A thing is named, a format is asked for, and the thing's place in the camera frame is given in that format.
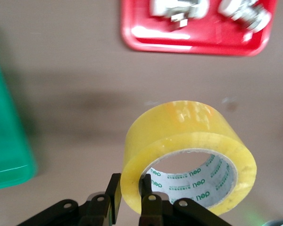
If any white capped metal pipe fitting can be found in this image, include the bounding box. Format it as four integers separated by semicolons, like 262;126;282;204
217;0;273;33
149;0;209;28

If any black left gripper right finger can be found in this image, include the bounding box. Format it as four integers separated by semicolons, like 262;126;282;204
139;174;232;226

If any yellow packing tape roll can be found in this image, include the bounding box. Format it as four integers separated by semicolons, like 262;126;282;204
120;100;258;216

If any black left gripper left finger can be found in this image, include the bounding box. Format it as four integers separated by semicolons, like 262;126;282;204
16;173;122;226

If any green plastic tray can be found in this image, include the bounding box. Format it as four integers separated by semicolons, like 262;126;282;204
0;43;39;192

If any red tray holding fittings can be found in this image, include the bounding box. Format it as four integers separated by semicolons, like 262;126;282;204
119;0;278;57

